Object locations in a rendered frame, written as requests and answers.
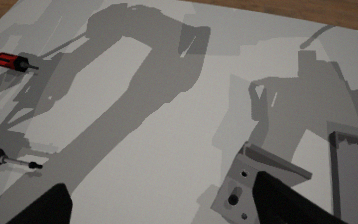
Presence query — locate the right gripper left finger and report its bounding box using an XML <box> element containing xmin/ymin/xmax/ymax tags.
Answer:
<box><xmin>6</xmin><ymin>183</ymin><xmax>73</xmax><ymax>224</ymax></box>

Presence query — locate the red and black screwdriver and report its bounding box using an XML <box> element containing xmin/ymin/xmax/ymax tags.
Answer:
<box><xmin>0</xmin><ymin>52</ymin><xmax>39</xmax><ymax>72</ymax></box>

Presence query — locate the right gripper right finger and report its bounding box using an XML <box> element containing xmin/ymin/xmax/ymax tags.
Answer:
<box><xmin>252</xmin><ymin>171</ymin><xmax>348</xmax><ymax>224</ymax></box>

